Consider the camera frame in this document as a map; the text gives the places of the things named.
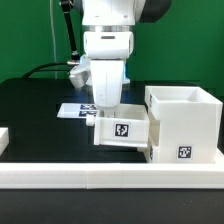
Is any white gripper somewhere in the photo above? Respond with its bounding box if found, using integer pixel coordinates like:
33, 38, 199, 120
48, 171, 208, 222
84, 31, 134, 108

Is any white drawer box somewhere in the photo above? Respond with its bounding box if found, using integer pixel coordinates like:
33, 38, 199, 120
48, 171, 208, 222
86, 104, 150, 148
137, 137, 159, 163

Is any white drawer cabinet frame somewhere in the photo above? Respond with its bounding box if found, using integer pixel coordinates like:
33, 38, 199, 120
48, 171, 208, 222
145, 86, 223, 164

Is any white front drawer box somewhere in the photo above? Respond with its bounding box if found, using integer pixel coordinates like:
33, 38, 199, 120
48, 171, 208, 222
137, 137, 159, 163

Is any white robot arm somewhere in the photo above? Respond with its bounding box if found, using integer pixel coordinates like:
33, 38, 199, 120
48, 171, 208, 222
59, 0, 172, 110

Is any white flat tag plate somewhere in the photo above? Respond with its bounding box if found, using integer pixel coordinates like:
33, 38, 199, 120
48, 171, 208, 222
57, 103, 97, 119

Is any white U-shaped fence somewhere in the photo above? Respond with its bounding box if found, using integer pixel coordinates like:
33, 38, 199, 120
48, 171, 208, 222
0, 127, 224, 190

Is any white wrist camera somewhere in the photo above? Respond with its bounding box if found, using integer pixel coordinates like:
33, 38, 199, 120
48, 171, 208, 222
69, 55, 90, 88

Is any black cable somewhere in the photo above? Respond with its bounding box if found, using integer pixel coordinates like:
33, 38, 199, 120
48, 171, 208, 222
23, 61, 81, 79

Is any white thin cable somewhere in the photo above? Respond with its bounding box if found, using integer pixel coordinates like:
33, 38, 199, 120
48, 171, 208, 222
49, 0, 58, 80

